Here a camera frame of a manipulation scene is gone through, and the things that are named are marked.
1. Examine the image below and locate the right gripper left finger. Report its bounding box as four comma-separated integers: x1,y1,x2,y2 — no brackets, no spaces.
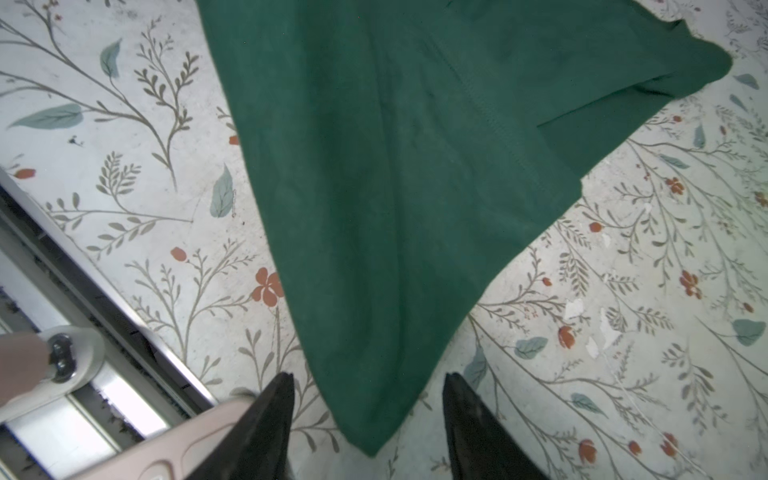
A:
189,372,295,480

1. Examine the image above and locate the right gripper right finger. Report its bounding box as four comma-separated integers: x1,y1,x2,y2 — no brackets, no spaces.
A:
442,373,546,480

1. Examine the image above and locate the dark green t shirt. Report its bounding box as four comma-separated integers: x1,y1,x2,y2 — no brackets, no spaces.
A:
198,1,732,456

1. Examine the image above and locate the floral table mat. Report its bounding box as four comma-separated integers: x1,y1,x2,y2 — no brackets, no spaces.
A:
1,1,767,479

